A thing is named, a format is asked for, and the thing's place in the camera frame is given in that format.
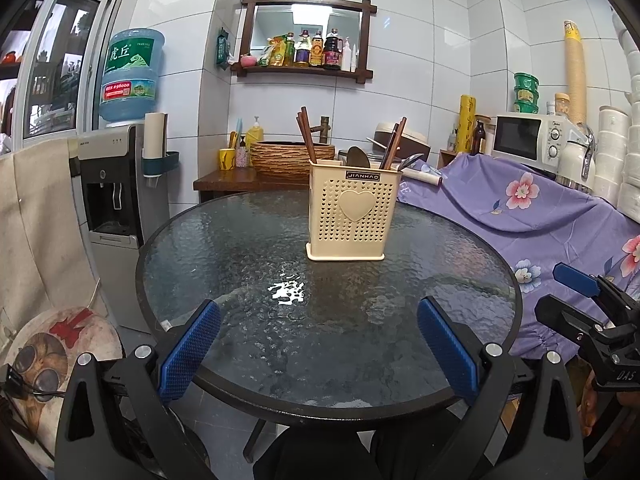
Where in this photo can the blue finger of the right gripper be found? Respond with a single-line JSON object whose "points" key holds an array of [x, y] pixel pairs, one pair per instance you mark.
{"points": [[576, 280]]}

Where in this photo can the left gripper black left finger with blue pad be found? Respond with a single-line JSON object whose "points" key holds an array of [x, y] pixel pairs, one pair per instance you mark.
{"points": [[116, 422]]}

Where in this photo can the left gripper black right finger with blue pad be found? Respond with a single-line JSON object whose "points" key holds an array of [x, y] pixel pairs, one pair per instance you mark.
{"points": [[544, 441]]}

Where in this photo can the wooden handled steel spoon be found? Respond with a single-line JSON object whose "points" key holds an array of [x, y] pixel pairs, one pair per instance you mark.
{"points": [[405, 163]]}

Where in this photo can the brown wooden chopstick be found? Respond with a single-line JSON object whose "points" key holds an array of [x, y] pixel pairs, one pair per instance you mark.
{"points": [[391, 146], [304, 108], [395, 144], [306, 124], [306, 137]]}

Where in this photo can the person's hand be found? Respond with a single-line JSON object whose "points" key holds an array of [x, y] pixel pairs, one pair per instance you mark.
{"points": [[587, 412]]}

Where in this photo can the purple floral cloth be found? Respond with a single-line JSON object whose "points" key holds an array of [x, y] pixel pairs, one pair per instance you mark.
{"points": [[535, 223]]}

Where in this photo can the round cartoon cushion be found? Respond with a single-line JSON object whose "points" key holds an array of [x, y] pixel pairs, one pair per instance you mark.
{"points": [[44, 353]]}

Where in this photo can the white kettle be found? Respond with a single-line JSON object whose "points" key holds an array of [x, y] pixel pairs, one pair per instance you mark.
{"points": [[576, 164]]}

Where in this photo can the white microwave oven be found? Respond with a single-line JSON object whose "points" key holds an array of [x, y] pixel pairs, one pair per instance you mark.
{"points": [[533, 140]]}

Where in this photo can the white bowl stack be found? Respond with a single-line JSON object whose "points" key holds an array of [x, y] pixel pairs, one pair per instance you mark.
{"points": [[612, 139]]}

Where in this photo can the beige fabric chair cover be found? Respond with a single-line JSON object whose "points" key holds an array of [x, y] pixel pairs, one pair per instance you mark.
{"points": [[44, 264]]}

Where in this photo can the white pan with lid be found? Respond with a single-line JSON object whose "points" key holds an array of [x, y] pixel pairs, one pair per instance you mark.
{"points": [[425, 174]]}

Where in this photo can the round glass table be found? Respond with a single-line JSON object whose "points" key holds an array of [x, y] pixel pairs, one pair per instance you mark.
{"points": [[326, 343]]}

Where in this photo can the yellow roll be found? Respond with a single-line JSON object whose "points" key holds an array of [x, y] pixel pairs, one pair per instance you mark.
{"points": [[465, 130]]}

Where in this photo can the green bowl stack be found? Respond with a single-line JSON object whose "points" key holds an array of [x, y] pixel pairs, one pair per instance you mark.
{"points": [[526, 93]]}

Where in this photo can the grey water dispenser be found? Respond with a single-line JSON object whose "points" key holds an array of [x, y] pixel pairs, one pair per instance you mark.
{"points": [[122, 211]]}

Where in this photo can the beige perforated utensil holder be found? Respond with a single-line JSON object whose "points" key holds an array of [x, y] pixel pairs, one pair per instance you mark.
{"points": [[350, 211]]}

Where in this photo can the tall paper cup stack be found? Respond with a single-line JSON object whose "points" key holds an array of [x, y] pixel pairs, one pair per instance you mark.
{"points": [[575, 67]]}

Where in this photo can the paper cup stack holder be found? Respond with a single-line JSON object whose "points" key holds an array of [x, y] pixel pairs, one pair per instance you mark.
{"points": [[156, 159]]}

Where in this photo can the yellow mug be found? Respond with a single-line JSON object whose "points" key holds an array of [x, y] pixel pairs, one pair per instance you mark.
{"points": [[226, 159]]}

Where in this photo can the bronze faucet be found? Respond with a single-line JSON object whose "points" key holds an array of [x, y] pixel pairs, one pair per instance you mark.
{"points": [[323, 130]]}

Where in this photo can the woven brown basin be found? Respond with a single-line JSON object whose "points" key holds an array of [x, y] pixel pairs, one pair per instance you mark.
{"points": [[275, 160]]}

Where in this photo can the pink pump bottle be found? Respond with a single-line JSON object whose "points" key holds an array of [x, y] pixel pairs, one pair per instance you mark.
{"points": [[242, 158]]}

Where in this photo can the yellow soap dispenser bottle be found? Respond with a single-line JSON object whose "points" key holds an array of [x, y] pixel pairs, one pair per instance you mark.
{"points": [[254, 134]]}

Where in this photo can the dark soy sauce bottle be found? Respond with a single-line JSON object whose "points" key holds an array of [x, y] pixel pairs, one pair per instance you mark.
{"points": [[332, 51]]}

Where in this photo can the blue water bottle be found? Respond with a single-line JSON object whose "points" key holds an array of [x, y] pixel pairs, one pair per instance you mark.
{"points": [[128, 89]]}

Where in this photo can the wooden framed wall shelf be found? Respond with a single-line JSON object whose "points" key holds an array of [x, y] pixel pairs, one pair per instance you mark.
{"points": [[287, 36]]}

